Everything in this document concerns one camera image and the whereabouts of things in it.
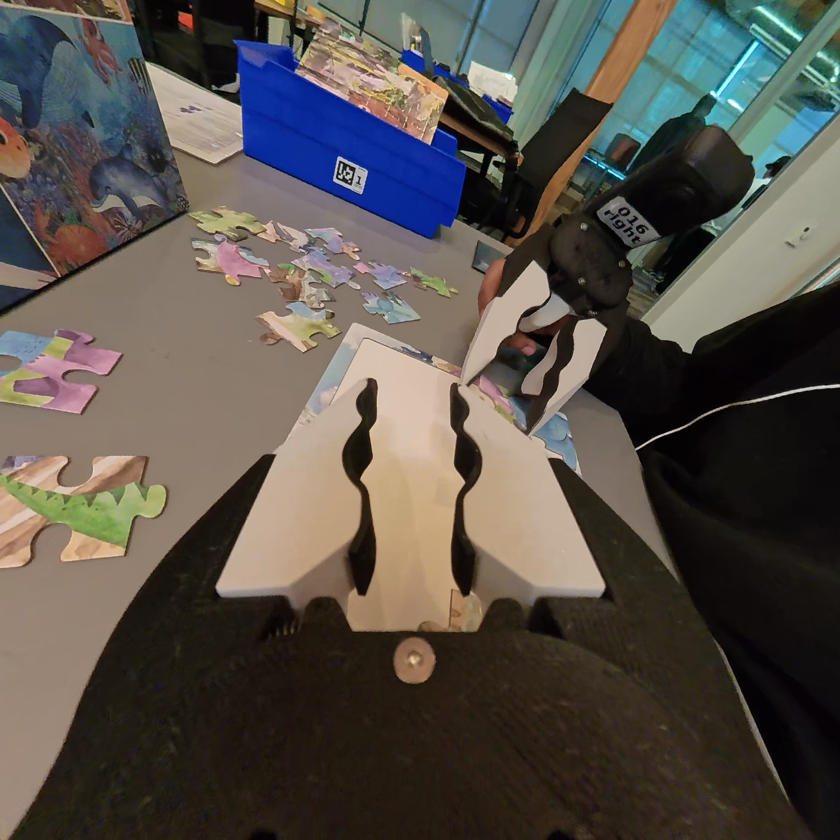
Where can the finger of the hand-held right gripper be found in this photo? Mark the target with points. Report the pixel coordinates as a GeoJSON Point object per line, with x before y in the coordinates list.
{"type": "Point", "coordinates": [577, 361]}
{"type": "Point", "coordinates": [512, 308]}

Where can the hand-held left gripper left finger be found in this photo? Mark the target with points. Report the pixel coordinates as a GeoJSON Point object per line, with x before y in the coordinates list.
{"type": "Point", "coordinates": [289, 525]}

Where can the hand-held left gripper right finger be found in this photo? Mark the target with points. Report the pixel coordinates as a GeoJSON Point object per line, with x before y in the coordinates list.
{"type": "Point", "coordinates": [531, 525]}

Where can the blue triceratops body puzzle piece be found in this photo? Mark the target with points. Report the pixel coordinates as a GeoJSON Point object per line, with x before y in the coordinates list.
{"type": "Point", "coordinates": [564, 446]}

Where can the white puzzle tray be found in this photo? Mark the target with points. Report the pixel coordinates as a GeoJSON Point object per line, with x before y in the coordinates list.
{"type": "Point", "coordinates": [394, 367]}

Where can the jigsaw puzzle pieces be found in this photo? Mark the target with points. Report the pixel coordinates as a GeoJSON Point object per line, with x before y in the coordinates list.
{"type": "Point", "coordinates": [229, 259]}

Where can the person's right forearm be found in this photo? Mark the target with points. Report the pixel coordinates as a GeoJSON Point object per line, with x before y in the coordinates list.
{"type": "Point", "coordinates": [656, 380]}

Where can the person's right hand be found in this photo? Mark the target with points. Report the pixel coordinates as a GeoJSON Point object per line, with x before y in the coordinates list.
{"type": "Point", "coordinates": [492, 282]}

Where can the joined green dinosaur puzzle pieces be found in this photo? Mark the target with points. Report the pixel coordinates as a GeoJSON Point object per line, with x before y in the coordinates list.
{"type": "Point", "coordinates": [467, 610]}

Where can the black office chair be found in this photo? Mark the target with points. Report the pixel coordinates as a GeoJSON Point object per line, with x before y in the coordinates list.
{"type": "Point", "coordinates": [558, 151]}

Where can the blue storage bin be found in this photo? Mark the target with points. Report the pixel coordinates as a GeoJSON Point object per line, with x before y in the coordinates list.
{"type": "Point", "coordinates": [499, 108]}

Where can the black bag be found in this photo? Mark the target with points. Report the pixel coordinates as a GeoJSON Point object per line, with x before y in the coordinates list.
{"type": "Point", "coordinates": [472, 98]}

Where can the blue plastic bin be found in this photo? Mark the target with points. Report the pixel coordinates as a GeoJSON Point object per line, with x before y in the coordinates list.
{"type": "Point", "coordinates": [328, 131]}

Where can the forest picture puzzle board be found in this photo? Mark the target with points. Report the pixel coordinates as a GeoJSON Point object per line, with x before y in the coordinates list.
{"type": "Point", "coordinates": [374, 79]}

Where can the laminated instruction sheet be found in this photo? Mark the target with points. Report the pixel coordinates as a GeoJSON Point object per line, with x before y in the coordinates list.
{"type": "Point", "coordinates": [197, 118]}

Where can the animal picture board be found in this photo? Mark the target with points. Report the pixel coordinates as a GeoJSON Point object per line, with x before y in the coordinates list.
{"type": "Point", "coordinates": [79, 131]}

